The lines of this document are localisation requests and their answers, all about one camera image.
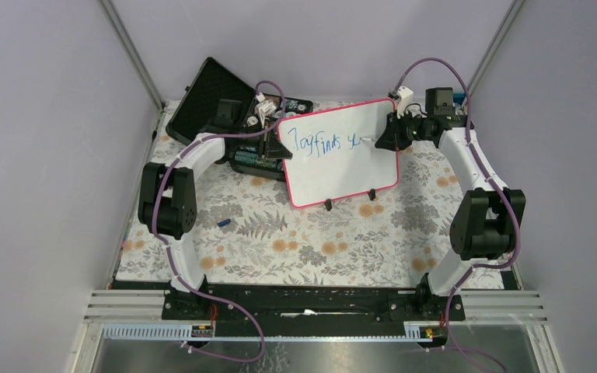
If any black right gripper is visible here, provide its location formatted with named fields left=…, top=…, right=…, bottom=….
left=375, top=109, right=431, bottom=152

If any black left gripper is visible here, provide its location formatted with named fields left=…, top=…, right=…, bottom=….
left=233, top=120, right=292, bottom=160

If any pink framed whiteboard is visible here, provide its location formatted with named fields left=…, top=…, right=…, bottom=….
left=277, top=98, right=400, bottom=208

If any blue marker cap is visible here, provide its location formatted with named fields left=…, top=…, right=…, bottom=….
left=217, top=219, right=232, bottom=228

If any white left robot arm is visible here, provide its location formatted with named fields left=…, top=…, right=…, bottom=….
left=138, top=93, right=292, bottom=319

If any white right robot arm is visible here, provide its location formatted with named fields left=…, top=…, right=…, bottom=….
left=374, top=86, right=526, bottom=320

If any blue clamp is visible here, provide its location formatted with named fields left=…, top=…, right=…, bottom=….
left=452, top=92, right=466, bottom=105

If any black poker chip case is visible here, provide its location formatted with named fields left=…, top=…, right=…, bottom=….
left=166, top=57, right=314, bottom=182

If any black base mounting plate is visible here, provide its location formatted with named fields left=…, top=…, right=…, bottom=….
left=162, top=283, right=466, bottom=338

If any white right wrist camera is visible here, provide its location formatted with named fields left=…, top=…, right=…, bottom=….
left=389, top=85, right=414, bottom=119

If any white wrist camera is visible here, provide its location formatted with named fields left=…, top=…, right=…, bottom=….
left=255, top=92, right=278, bottom=127
left=389, top=85, right=414, bottom=119

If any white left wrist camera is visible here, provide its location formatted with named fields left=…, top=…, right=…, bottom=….
left=255, top=92, right=278, bottom=127

